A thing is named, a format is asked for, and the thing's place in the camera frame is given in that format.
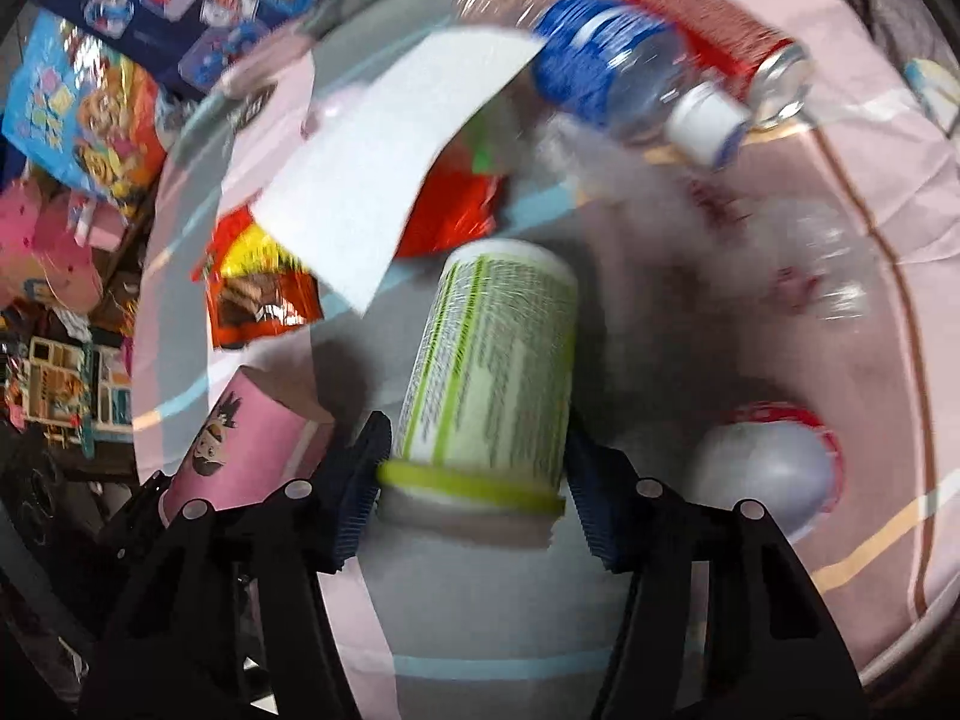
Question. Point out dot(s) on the blue label water bottle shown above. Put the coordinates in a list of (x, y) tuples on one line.
[(600, 60)]

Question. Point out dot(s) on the colourful cartoon toy packet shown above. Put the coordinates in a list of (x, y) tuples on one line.
[(90, 120)]

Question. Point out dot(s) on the red drink can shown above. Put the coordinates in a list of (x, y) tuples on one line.
[(705, 22)]

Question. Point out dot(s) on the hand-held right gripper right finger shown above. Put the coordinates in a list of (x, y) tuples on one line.
[(592, 510)]

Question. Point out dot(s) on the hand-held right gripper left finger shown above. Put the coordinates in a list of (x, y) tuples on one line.
[(358, 499)]

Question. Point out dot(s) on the white teal toy set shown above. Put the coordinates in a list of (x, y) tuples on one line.
[(67, 390)]

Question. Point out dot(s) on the red white bowl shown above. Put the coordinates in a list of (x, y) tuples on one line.
[(757, 472)]

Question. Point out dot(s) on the blue toy box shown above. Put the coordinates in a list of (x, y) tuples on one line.
[(150, 0)]

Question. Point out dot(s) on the pink toy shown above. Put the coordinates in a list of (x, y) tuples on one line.
[(45, 240)]

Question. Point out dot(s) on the red snack packet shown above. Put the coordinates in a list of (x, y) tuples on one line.
[(450, 217)]

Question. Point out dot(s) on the orange snack packet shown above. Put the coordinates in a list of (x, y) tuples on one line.
[(255, 300)]

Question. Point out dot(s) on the white bottle with green label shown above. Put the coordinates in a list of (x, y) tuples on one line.
[(487, 360)]

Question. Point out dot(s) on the pink cartoon paper cup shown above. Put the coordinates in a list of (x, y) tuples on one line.
[(240, 442)]

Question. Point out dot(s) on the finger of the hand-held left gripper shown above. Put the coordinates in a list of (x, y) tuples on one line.
[(139, 514)]

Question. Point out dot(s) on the white paper sheet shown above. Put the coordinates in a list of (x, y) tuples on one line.
[(375, 165)]

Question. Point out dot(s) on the crushed clear plastic bottle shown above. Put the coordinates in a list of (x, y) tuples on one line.
[(825, 270)]

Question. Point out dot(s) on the pink blanket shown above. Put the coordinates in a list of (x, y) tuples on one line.
[(862, 465)]

